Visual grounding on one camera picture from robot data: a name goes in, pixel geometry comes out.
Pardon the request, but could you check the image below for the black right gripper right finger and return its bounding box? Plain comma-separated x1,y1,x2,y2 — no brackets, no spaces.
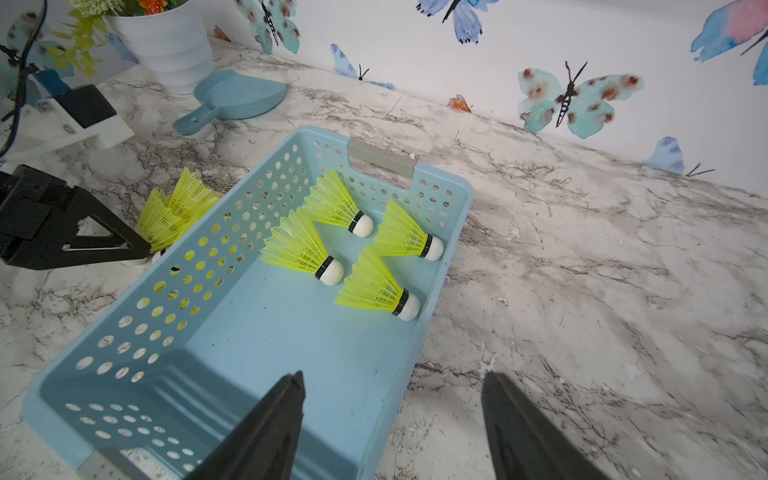
481,372,607,480

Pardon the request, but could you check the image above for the light blue plastic scoop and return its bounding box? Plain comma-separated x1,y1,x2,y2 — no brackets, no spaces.
173,69,288,136

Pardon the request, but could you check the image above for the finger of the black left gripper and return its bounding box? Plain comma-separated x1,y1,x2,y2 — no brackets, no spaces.
23,186,150,270

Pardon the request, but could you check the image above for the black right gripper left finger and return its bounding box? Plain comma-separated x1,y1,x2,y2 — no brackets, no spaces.
187,371,306,480

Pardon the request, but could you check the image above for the light blue perforated storage box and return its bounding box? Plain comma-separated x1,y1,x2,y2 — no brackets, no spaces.
22,127,474,479

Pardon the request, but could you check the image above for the yellow shuttlecock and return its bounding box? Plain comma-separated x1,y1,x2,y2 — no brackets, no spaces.
373,199,445,261
168,167,220,235
261,207,344,286
303,170,374,238
334,245,421,322
136,189,185,254

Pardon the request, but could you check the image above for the white pot with artificial plant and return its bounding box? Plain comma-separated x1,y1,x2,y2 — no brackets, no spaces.
47,0,216,96

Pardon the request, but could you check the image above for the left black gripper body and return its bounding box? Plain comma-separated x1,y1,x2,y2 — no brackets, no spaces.
1,165,72,264

